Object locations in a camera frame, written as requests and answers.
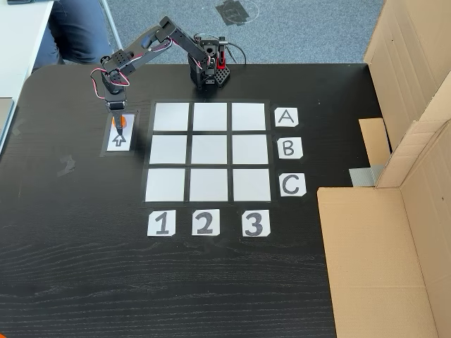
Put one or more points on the round orange token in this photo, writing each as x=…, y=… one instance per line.
x=124, y=122

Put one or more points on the white side table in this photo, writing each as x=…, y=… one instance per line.
x=17, y=45

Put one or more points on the small flat cardboard piece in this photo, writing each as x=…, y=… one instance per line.
x=373, y=141

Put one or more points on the large open cardboard box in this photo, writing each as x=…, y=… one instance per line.
x=370, y=264

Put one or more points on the paper sheet number 1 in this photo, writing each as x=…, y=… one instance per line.
x=161, y=223

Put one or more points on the white metal table leg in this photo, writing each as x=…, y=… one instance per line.
x=114, y=31

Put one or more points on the paper sheet number 2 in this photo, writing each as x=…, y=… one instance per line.
x=205, y=222

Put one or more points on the paper sheet letter A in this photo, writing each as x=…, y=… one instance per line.
x=286, y=118

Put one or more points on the paper sheet letter B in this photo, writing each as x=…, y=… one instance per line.
x=289, y=148

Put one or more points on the person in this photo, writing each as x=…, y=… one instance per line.
x=77, y=31

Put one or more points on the black tape patch on floor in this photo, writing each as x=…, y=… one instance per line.
x=234, y=14

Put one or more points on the grey flat object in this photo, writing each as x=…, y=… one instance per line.
x=5, y=116

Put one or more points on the paper sheet number 3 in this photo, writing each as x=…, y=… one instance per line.
x=256, y=223

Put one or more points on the paper sheet letter C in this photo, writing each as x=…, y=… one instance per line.
x=292, y=185

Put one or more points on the dark flat device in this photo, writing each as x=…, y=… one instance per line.
x=21, y=1

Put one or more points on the tall brown cardboard panel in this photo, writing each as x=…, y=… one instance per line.
x=405, y=70

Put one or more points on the white arrow paper sheet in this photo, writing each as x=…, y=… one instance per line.
x=125, y=146

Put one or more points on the grey duct tape piece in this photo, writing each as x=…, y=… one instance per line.
x=363, y=176

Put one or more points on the red black table clamp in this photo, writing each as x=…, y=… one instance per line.
x=221, y=60

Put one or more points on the white grid sheet black tape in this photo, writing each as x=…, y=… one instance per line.
x=209, y=149

